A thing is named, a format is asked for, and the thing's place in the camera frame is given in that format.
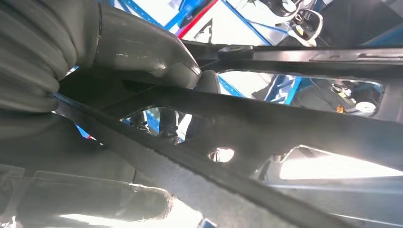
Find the red barrier belt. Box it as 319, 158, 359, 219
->
178, 0, 219, 39

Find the blue metal shelf rack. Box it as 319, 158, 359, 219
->
118, 0, 305, 106

